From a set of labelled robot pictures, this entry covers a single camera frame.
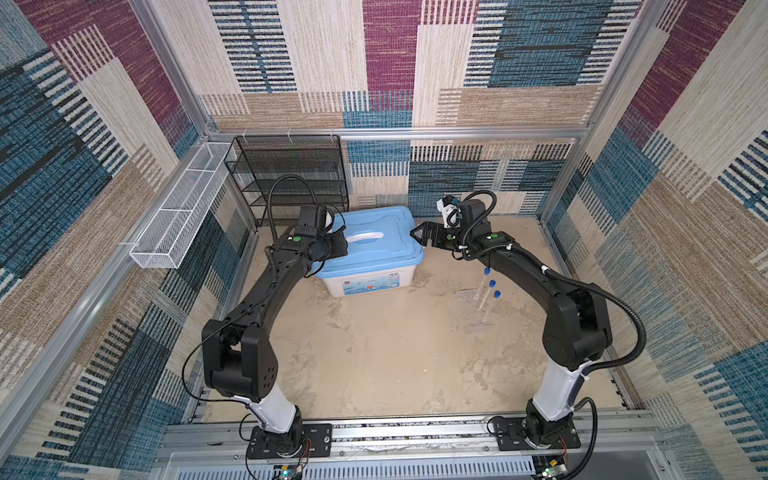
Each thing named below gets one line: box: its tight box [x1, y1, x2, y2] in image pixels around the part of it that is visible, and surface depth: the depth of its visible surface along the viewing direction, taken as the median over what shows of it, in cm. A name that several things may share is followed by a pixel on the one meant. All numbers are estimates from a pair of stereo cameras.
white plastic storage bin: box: [322, 267, 417, 298], surface depth 96 cm
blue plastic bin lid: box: [312, 206, 425, 278], surface depth 92 cm
